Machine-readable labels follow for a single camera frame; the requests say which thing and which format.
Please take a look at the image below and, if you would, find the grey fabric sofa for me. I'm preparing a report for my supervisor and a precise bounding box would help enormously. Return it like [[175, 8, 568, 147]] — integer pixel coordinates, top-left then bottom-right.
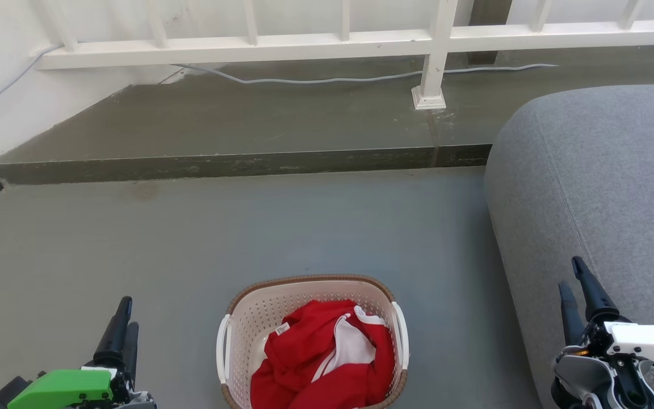
[[484, 84, 654, 409]]

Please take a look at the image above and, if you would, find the cream perforated laundry basket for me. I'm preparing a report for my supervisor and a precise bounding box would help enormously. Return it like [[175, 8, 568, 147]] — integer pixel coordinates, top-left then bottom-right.
[[216, 275, 410, 409]]

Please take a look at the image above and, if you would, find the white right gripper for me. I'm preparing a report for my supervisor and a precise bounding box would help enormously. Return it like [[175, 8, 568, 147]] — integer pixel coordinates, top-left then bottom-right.
[[558, 256, 654, 373]]

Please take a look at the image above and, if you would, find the white wooden railing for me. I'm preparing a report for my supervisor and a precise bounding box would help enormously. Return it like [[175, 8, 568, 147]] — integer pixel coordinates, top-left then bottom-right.
[[31, 0, 654, 110]]

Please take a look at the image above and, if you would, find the dark pillar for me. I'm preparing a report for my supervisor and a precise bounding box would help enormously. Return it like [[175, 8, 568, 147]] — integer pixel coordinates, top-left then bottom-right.
[[466, 0, 514, 65]]

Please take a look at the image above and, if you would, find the light grey floor cable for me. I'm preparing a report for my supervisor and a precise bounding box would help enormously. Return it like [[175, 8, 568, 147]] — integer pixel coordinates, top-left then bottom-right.
[[0, 44, 558, 118]]

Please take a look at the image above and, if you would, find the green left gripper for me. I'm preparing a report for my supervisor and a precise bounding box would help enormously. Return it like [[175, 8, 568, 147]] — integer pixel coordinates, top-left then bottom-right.
[[8, 297, 157, 409]]

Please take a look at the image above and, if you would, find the red and white garment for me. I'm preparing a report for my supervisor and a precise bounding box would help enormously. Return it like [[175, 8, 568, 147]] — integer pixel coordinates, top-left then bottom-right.
[[250, 300, 396, 409]]

